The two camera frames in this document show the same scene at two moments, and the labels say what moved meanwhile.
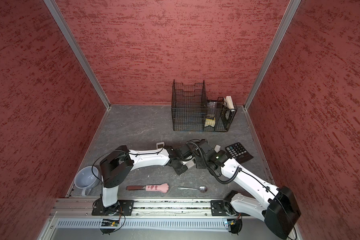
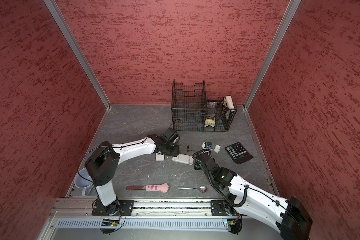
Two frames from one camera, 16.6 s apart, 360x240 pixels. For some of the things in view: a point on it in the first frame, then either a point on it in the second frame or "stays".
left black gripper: [181, 171] to [175, 153]
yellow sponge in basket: [210, 122] stays
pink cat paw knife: [163, 187] stays
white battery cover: [217, 148] stays
